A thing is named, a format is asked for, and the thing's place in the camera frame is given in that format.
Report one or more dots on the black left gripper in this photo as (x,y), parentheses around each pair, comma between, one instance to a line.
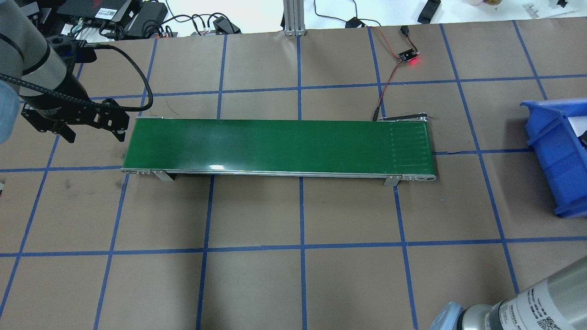
(58,99)

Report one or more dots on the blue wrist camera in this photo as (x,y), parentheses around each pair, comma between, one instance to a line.
(71,50)

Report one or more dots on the green conveyor belt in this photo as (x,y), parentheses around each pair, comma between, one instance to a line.
(391,150)

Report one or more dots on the blue plastic bin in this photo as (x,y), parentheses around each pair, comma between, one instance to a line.
(561,155)

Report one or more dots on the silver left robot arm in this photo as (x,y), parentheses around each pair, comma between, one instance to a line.
(37,81)

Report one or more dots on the white foam sheet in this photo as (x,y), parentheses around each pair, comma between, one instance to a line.
(578,124)

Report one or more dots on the small red-lit circuit board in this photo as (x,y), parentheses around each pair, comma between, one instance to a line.
(408,55)

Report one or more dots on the black power adapter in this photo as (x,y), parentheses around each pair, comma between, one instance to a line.
(223,26)

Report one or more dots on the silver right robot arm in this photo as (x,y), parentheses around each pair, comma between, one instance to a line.
(243,252)

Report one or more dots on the black laptop dock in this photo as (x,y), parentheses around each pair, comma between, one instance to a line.
(110,12)

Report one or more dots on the aluminium frame post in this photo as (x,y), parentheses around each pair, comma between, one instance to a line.
(293,18)

